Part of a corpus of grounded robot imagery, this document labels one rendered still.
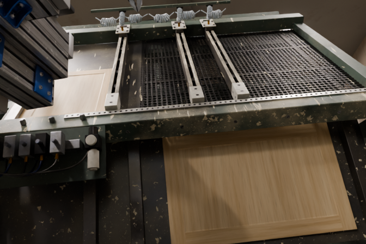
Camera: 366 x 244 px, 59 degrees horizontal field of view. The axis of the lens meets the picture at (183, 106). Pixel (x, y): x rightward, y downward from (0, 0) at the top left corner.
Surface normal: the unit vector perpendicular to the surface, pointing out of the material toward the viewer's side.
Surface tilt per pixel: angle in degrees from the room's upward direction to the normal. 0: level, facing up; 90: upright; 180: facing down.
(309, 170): 90
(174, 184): 90
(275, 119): 143
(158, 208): 90
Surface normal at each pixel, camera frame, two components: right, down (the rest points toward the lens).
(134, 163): 0.03, -0.38
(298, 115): 0.10, 0.51
